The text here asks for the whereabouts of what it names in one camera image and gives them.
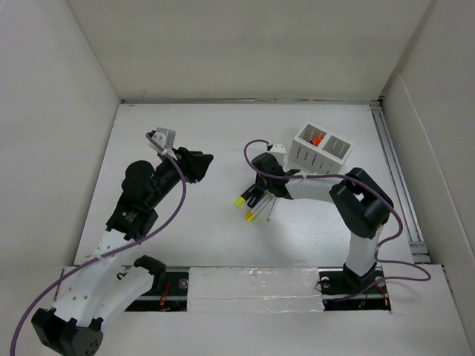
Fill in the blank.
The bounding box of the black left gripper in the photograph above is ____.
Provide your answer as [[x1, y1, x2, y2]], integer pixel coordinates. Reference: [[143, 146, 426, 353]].
[[147, 146, 212, 208]]

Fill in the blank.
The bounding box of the blue cap black highlighter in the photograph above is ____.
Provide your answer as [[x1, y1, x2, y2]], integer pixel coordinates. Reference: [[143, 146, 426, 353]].
[[247, 187, 265, 208]]

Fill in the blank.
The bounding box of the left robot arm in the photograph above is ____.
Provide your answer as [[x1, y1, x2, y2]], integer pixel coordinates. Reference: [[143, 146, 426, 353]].
[[31, 148, 214, 355]]

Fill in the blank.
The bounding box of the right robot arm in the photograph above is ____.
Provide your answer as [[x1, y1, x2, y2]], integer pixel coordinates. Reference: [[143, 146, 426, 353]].
[[251, 153, 394, 295]]

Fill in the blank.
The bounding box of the yellow cap white pen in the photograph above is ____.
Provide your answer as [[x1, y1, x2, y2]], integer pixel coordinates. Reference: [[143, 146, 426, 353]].
[[245, 195, 269, 223], [249, 196, 274, 223]]

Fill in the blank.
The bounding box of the pink cap white pen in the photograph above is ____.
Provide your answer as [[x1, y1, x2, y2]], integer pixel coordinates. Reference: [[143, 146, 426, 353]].
[[266, 197, 279, 222]]

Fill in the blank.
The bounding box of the white pen holder box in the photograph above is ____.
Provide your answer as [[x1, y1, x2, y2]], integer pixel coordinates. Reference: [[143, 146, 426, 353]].
[[288, 122, 353, 174]]

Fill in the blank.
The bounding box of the yellow cap black highlighter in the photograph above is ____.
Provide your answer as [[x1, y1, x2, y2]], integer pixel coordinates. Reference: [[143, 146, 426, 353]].
[[234, 184, 258, 208]]

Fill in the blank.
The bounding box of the orange item in holder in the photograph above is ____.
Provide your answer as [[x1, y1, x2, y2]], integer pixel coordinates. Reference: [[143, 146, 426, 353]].
[[311, 136, 323, 147]]

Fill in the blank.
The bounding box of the white foam block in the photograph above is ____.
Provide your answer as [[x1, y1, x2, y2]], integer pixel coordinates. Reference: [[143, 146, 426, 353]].
[[187, 266, 324, 314]]

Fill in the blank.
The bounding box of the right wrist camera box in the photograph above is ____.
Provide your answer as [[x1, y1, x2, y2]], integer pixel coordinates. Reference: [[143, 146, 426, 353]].
[[267, 143, 286, 165]]

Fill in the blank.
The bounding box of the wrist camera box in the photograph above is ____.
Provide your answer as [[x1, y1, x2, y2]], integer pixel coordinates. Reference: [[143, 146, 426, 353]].
[[148, 128, 176, 151], [267, 143, 286, 165]]

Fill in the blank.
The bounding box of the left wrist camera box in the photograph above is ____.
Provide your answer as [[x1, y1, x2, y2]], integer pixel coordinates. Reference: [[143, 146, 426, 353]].
[[148, 128, 176, 151]]

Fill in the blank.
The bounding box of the aluminium rail right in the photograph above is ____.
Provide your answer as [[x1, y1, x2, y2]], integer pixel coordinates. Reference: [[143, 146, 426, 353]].
[[370, 101, 432, 265]]

